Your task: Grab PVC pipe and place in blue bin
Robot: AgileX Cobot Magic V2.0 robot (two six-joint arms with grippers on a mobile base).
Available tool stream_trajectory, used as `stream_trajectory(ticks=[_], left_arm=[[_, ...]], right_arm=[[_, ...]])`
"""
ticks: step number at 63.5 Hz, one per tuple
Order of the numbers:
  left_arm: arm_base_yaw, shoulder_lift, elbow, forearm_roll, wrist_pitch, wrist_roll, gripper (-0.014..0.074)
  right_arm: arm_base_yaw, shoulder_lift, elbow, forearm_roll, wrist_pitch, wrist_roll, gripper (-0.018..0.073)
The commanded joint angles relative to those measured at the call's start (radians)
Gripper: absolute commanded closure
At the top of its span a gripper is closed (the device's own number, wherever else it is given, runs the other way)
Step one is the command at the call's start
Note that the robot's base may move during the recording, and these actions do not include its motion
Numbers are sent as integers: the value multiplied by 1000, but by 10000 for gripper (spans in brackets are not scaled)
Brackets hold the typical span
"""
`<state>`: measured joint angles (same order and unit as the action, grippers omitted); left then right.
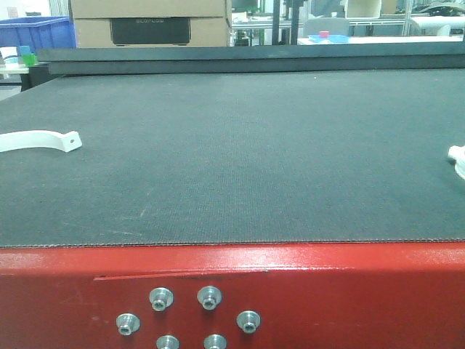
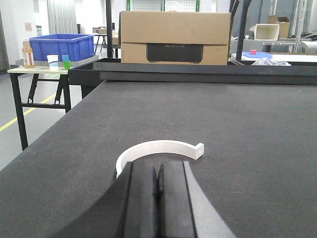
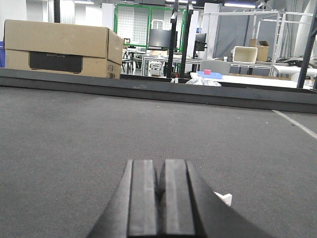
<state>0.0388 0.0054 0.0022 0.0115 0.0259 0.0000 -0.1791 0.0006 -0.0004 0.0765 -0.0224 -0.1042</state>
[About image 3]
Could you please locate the black table edge rail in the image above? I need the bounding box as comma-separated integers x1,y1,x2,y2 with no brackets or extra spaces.
0,68,317,114

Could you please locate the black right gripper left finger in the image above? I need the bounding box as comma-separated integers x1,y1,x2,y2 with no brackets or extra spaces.
87,160,159,238

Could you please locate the small white plastic piece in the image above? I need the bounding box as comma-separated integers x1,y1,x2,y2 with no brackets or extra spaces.
214,192,233,206

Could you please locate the large brown cardboard box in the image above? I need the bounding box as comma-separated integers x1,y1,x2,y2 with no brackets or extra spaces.
4,19,123,79

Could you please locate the black computer monitor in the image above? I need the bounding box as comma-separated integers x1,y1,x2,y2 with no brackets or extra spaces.
148,29,171,50

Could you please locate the white plastic tub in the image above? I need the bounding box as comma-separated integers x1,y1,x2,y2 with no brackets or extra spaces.
231,46,258,63

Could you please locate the pink cube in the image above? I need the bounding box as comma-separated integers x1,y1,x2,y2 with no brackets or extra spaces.
204,69,211,75

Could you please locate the small brown cardboard box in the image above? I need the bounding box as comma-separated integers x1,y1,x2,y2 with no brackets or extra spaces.
249,38,269,62

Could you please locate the green wire mesh fence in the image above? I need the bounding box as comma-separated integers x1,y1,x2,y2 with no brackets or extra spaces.
113,3,188,52

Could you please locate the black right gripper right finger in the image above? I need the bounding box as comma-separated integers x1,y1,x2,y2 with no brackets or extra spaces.
159,159,271,238

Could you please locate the crumpled clear plastic bag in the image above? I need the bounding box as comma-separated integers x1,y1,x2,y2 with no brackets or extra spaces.
186,77,222,87

